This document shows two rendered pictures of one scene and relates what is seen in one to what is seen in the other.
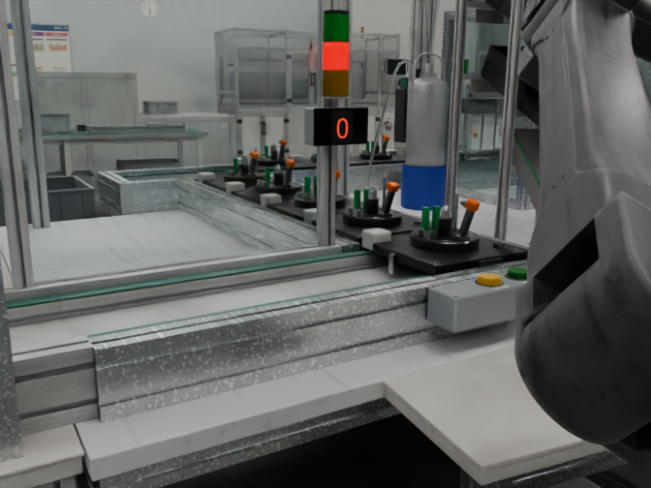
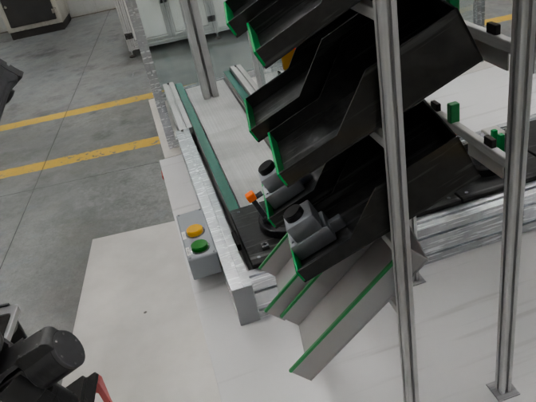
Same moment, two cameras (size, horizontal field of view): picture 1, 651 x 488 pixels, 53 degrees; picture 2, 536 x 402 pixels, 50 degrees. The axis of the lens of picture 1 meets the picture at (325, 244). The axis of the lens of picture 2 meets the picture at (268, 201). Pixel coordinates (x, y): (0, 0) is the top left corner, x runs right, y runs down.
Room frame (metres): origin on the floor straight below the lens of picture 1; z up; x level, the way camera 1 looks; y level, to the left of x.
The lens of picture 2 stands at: (1.65, -1.30, 1.73)
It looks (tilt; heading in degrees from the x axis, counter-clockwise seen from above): 31 degrees down; 111
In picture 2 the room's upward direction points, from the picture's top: 12 degrees counter-clockwise
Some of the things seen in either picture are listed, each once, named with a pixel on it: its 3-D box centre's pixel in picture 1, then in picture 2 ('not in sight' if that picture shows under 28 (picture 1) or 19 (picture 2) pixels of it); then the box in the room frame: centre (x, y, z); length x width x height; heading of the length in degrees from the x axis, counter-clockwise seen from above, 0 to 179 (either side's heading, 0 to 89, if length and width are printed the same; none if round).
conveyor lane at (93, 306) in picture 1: (308, 291); (269, 183); (1.14, 0.03, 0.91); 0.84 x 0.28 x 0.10; 121
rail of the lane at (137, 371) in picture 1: (374, 316); (210, 203); (1.00, -0.08, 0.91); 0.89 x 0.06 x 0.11; 121
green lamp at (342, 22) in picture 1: (335, 28); not in sight; (1.28, -0.02, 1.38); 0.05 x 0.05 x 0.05
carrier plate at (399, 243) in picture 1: (443, 248); (289, 224); (1.27, -0.24, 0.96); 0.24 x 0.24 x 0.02; 31
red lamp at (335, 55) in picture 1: (335, 56); not in sight; (1.28, -0.02, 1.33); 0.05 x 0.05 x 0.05
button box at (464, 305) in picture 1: (487, 299); (198, 242); (1.05, -0.28, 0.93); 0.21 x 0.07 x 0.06; 121
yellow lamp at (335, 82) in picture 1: (335, 83); (291, 57); (1.28, -0.02, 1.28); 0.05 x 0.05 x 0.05
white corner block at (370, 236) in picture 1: (376, 239); not in sight; (1.31, -0.11, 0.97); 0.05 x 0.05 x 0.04; 31
